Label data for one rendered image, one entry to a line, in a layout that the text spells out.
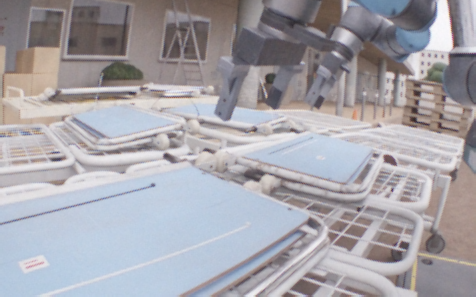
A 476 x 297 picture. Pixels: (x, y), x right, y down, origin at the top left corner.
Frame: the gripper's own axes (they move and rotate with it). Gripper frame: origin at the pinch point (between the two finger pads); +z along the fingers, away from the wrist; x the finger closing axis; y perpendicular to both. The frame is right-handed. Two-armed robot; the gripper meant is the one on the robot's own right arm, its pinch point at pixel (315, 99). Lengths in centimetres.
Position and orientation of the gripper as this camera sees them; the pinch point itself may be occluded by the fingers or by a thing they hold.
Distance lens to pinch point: 90.1
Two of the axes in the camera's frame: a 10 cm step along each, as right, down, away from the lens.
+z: -4.9, 8.5, 2.2
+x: 3.6, -0.3, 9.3
